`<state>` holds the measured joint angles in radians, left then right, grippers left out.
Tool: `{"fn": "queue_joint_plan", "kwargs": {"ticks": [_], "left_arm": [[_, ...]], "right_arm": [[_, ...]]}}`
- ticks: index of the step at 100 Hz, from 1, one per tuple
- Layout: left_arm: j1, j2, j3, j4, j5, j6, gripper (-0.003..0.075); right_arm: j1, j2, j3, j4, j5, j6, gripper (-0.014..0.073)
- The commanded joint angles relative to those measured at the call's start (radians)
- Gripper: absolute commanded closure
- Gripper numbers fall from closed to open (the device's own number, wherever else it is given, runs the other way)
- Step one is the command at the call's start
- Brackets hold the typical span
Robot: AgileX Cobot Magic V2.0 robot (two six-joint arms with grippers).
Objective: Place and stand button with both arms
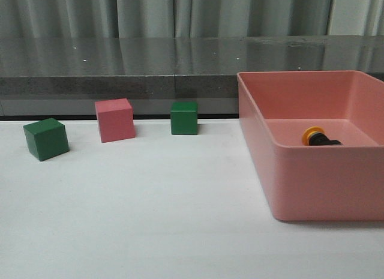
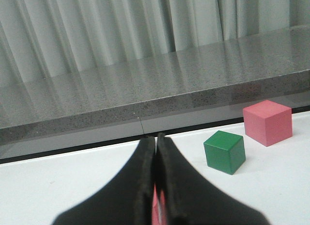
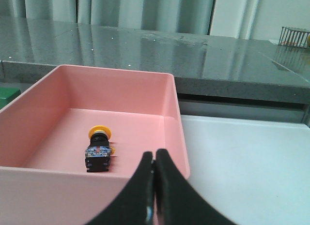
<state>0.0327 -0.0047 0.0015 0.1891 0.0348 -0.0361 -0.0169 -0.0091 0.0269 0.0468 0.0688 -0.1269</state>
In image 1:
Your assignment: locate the yellow push button switch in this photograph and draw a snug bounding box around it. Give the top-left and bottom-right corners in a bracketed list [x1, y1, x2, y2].
[302, 126, 342, 146]

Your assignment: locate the right green cube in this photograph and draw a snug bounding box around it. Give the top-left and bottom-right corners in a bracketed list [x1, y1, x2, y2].
[170, 101, 198, 135]

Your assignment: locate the green cube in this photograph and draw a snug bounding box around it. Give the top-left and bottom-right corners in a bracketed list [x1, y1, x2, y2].
[170, 101, 198, 135]
[23, 118, 70, 161]

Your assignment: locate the pink cube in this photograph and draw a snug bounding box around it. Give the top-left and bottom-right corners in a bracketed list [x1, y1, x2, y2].
[95, 98, 136, 143]

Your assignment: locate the grey stone counter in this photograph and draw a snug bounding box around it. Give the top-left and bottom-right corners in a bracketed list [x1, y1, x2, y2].
[1, 35, 383, 118]

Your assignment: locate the left green cube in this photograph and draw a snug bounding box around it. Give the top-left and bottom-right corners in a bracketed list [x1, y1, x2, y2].
[23, 118, 70, 161]

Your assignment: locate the pink plastic bin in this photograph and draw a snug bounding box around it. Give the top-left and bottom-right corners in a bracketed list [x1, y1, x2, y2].
[237, 71, 383, 221]

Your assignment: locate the grey curtain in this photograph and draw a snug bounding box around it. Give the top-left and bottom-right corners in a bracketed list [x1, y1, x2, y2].
[1, 0, 383, 38]

